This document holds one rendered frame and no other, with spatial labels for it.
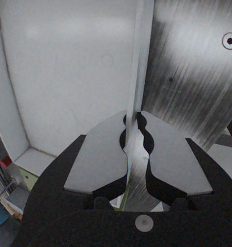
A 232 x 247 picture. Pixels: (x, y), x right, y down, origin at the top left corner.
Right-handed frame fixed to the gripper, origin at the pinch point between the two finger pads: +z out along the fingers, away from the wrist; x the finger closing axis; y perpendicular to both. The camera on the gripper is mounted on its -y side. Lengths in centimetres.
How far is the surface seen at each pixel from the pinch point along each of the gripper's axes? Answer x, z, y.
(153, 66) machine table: 3.0, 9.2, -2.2
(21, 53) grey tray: -14.1, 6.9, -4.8
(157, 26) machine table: 3.1, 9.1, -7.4
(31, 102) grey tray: -14.4, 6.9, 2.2
